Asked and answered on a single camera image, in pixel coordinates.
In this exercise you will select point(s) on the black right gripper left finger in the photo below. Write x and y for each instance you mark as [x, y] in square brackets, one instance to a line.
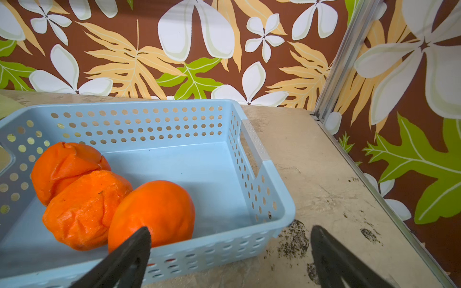
[124, 268]

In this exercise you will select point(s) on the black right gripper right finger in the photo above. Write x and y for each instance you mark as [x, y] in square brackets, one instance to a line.
[337, 267]

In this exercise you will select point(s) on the wrinkled orange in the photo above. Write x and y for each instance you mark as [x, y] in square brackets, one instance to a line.
[80, 216]
[61, 165]

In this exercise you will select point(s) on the smooth orange front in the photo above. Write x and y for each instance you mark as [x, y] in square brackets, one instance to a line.
[165, 208]

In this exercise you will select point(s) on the wrinkled orange back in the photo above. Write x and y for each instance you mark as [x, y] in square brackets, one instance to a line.
[61, 165]

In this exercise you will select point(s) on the light blue perforated plastic basket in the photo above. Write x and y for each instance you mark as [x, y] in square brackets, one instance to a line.
[208, 147]

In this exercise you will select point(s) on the aluminium frame post right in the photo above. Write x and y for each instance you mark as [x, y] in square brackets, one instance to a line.
[359, 26]

